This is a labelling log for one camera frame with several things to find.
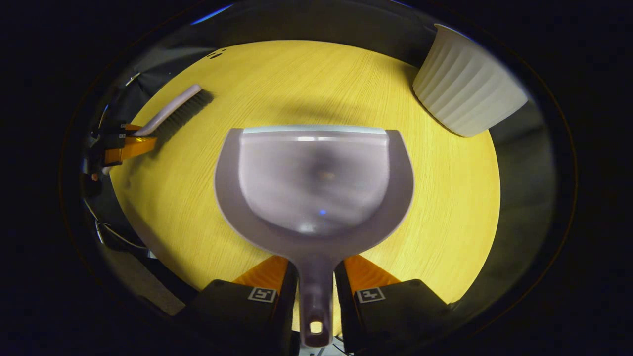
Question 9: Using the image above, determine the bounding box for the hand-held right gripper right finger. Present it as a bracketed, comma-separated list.
[335, 255, 453, 356]

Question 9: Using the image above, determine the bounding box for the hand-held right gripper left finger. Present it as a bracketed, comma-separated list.
[190, 255, 300, 356]

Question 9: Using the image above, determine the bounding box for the small pale purple broom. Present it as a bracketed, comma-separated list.
[101, 84, 214, 175]

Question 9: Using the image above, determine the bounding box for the pale purple dustpan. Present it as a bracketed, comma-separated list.
[214, 125, 415, 348]

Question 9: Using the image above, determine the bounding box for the white ribbed garbage bin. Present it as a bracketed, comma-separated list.
[412, 23, 529, 138]

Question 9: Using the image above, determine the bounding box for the thin black cable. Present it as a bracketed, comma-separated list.
[82, 198, 149, 250]

